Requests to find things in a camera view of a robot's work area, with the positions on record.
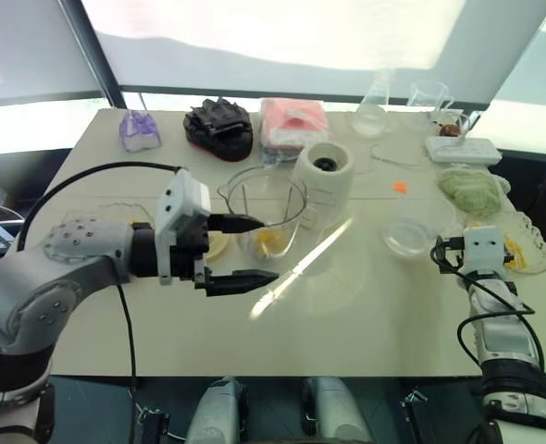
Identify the dark window frame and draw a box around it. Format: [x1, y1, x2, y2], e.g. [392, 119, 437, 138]
[0, 0, 546, 163]

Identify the clear glass conical flask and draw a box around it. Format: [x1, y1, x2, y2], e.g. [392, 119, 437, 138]
[350, 68, 397, 137]

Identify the silver rounded shell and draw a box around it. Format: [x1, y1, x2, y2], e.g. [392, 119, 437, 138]
[300, 376, 374, 444]
[184, 376, 251, 444]

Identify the orange segments pile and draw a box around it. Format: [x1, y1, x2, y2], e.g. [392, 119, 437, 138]
[503, 234, 531, 272]

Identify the beige blender jar lid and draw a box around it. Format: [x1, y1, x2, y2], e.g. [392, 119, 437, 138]
[382, 217, 430, 258]

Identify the clear scalloped glass plate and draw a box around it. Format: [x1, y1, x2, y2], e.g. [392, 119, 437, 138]
[62, 201, 156, 231]

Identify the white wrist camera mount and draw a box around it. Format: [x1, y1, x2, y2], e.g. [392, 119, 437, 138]
[155, 168, 212, 286]
[462, 225, 510, 278]

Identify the thin white wire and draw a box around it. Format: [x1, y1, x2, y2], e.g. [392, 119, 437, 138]
[369, 142, 429, 168]

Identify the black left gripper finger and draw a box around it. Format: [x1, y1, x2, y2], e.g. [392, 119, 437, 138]
[205, 268, 280, 298]
[207, 213, 266, 233]

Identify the black table clamp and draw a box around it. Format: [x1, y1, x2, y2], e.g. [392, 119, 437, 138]
[400, 390, 429, 444]
[141, 406, 170, 444]

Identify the clear glass beaker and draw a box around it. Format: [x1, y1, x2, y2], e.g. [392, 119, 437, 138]
[409, 79, 457, 115]

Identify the purple and white bag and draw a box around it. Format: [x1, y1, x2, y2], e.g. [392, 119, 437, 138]
[118, 109, 163, 153]

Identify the pink plastic packet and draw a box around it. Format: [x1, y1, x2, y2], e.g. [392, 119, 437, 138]
[258, 97, 329, 166]

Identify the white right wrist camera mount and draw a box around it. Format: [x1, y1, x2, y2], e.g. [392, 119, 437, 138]
[462, 225, 510, 278]

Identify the white power strip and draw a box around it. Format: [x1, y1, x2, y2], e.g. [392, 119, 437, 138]
[424, 136, 503, 164]

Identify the clear blender jar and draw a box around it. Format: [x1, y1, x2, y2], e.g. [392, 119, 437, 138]
[217, 166, 311, 267]

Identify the pale orange fruit slice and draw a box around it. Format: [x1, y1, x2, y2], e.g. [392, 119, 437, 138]
[206, 230, 233, 265]

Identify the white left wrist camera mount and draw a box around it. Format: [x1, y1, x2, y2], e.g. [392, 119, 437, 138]
[155, 168, 212, 286]

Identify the green cloth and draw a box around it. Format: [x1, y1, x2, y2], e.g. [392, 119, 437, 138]
[437, 166, 510, 215]

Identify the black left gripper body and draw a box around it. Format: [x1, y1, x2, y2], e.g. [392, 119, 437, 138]
[169, 215, 212, 291]

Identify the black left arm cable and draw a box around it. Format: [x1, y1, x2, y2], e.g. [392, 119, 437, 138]
[20, 161, 184, 399]

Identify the white blender base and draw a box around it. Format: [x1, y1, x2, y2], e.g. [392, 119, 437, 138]
[289, 142, 355, 218]

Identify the small dark brown object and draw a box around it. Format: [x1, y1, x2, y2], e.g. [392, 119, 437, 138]
[432, 120, 462, 138]

